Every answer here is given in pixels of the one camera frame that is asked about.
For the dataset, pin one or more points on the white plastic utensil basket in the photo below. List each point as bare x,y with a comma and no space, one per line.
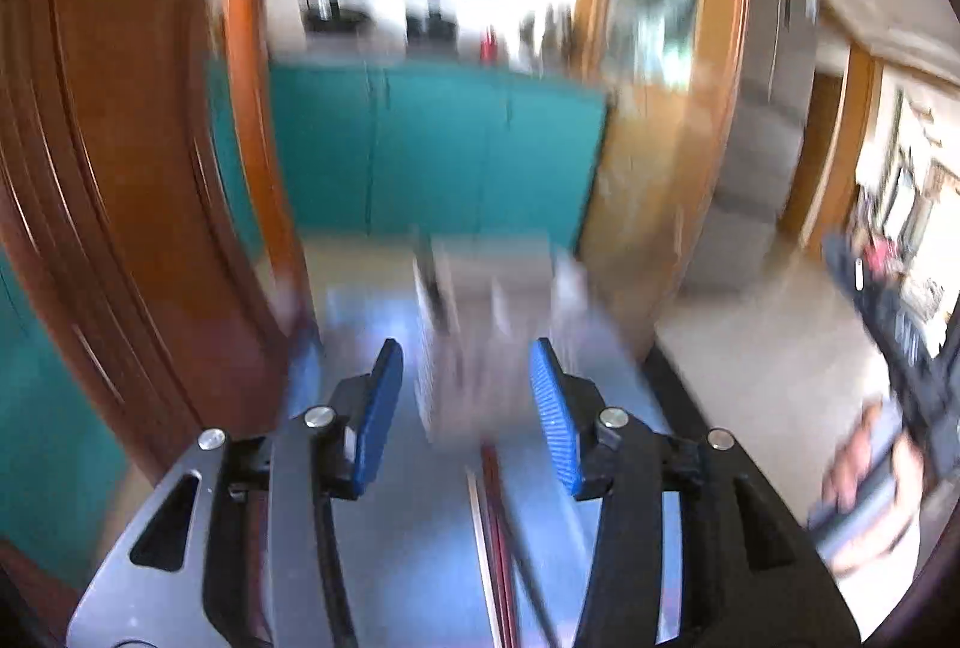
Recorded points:
495,333

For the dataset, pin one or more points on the dark brown chopstick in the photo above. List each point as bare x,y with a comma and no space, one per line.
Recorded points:
501,543
529,580

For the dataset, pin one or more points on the person's right hand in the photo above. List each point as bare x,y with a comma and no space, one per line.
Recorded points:
855,475

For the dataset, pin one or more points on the wood framed glass sliding door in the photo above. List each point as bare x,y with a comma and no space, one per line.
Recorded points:
660,93

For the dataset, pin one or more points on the brown wooden door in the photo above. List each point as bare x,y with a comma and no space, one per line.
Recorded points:
825,153

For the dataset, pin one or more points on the blue plaid cloth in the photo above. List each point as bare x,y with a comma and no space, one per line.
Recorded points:
442,573

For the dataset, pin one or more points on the silver refrigerator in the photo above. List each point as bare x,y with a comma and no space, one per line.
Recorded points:
765,115

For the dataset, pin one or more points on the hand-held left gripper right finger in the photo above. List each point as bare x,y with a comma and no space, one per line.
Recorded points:
556,427

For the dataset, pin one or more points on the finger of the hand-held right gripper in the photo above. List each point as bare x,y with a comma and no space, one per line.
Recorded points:
844,265

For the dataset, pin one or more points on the red bottle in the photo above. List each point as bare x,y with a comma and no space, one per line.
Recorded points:
489,46

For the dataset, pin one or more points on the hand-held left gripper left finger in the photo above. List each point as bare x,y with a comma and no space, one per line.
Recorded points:
381,400

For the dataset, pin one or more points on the teal base cabinets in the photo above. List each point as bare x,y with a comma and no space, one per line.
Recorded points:
450,153

